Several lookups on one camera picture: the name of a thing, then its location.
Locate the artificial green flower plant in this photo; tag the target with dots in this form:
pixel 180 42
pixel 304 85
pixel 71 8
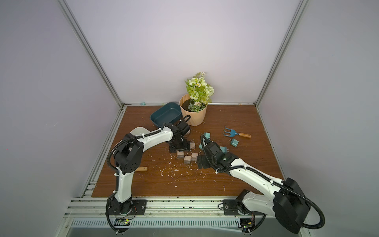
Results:
pixel 199 91

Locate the white storage box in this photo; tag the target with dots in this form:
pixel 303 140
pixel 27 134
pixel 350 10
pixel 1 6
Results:
pixel 139 131

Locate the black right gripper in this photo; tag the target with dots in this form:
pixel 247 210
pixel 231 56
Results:
pixel 203 160

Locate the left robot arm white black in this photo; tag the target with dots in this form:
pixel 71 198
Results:
pixel 126 156

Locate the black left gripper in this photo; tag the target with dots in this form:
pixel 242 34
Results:
pixel 186 147

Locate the peach ribbed flower pot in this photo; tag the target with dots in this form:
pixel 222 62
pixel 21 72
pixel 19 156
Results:
pixel 196 118

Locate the pink plug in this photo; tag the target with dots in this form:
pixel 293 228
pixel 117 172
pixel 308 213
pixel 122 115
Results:
pixel 187 160
pixel 180 154
pixel 194 157
pixel 192 145

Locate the blue garden rake wooden handle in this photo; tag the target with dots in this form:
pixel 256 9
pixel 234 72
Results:
pixel 232 133

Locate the dark teal storage box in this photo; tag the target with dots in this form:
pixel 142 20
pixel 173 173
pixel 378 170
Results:
pixel 169 113

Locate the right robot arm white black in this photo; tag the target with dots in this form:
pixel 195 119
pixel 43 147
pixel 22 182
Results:
pixel 282 199

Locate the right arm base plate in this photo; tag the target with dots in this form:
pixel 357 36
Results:
pixel 233 207

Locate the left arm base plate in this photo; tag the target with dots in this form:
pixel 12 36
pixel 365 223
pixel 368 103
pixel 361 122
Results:
pixel 129 207

